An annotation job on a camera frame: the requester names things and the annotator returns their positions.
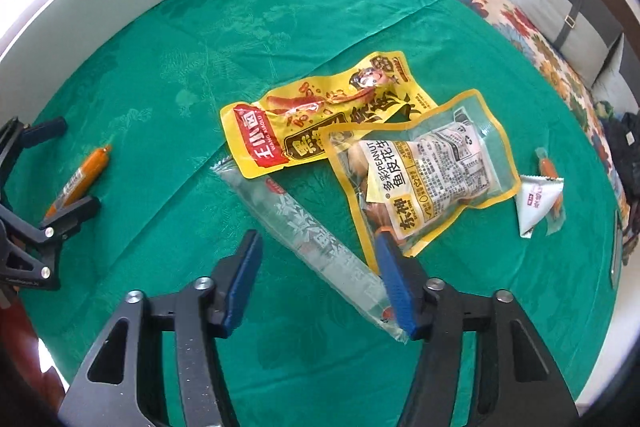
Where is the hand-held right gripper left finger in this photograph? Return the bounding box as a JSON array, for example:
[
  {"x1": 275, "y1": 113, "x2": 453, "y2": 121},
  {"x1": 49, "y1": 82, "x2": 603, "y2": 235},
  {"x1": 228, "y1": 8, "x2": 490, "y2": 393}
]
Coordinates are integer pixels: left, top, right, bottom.
[{"x1": 57, "y1": 229, "x2": 265, "y2": 427}]

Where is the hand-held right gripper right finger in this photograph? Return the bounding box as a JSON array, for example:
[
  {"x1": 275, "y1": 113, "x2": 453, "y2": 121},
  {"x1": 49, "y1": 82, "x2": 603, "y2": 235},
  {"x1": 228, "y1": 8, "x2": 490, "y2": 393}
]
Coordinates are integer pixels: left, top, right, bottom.
[{"x1": 372, "y1": 227, "x2": 581, "y2": 427}]

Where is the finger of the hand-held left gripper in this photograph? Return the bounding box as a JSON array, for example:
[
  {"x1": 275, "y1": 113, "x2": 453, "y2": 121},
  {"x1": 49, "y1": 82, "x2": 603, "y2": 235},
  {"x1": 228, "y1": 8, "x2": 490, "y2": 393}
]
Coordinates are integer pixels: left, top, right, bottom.
[
  {"x1": 0, "y1": 117, "x2": 67, "y2": 180},
  {"x1": 0, "y1": 195, "x2": 102, "y2": 258}
]

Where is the orange sausage stick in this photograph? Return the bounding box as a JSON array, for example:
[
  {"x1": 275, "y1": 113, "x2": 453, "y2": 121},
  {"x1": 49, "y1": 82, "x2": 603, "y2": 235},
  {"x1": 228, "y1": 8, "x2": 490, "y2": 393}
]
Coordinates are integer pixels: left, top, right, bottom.
[{"x1": 45, "y1": 146, "x2": 112, "y2": 218}]

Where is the long clear snack packet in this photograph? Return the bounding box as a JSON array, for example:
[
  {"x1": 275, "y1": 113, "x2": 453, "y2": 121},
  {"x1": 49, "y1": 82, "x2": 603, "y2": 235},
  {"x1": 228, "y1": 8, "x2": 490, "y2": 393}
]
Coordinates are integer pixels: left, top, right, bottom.
[{"x1": 215, "y1": 157, "x2": 411, "y2": 344}]

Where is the clear peanut packet yellow border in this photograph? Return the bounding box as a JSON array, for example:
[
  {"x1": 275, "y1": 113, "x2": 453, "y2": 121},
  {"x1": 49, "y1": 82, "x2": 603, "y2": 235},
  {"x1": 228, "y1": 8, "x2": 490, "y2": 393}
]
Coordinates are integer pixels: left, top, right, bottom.
[{"x1": 317, "y1": 89, "x2": 521, "y2": 273}]

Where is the white triangular snack packet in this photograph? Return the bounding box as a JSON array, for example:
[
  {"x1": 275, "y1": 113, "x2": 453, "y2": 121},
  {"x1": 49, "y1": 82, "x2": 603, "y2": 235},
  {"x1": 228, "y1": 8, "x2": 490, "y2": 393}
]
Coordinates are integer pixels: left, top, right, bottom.
[{"x1": 517, "y1": 175, "x2": 565, "y2": 239}]

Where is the yellow snack packet with cartoon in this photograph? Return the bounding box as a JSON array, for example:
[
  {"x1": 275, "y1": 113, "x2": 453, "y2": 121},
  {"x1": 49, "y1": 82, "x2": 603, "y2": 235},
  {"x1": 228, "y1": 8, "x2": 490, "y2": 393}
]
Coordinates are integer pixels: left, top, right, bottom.
[{"x1": 220, "y1": 51, "x2": 440, "y2": 179}]

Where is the small orange snack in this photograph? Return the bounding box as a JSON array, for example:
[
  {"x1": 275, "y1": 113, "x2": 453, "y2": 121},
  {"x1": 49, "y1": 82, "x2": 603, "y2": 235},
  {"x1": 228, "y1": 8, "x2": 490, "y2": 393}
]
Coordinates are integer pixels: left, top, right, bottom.
[{"x1": 534, "y1": 148, "x2": 566, "y2": 235}]

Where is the green tablecloth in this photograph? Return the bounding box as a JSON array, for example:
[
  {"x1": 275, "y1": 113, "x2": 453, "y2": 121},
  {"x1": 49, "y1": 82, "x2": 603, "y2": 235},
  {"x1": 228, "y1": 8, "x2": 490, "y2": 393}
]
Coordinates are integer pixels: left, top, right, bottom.
[{"x1": 5, "y1": 0, "x2": 628, "y2": 408}]

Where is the smartphone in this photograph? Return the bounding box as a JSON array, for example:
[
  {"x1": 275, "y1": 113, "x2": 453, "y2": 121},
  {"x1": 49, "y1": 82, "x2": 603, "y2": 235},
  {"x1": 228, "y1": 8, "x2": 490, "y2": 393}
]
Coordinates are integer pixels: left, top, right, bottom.
[{"x1": 609, "y1": 222, "x2": 632, "y2": 290}]

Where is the black bag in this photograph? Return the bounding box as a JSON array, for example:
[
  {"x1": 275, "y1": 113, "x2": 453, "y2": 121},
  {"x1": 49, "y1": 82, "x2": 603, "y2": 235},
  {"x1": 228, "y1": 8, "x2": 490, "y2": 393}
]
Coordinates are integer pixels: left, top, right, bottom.
[{"x1": 597, "y1": 109, "x2": 640, "y2": 188}]

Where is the floral bedsheet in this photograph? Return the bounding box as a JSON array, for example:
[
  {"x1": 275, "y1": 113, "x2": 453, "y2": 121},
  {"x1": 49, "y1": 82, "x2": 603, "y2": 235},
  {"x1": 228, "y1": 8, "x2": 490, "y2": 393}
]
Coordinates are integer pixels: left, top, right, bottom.
[{"x1": 252, "y1": 0, "x2": 640, "y2": 228}]

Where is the grey two-tone pillow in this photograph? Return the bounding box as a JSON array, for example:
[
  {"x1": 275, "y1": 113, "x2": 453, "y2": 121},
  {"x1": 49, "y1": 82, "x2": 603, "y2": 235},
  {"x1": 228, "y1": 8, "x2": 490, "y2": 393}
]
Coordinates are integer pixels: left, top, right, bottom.
[
  {"x1": 507, "y1": 0, "x2": 626, "y2": 82},
  {"x1": 592, "y1": 34, "x2": 640, "y2": 118}
]

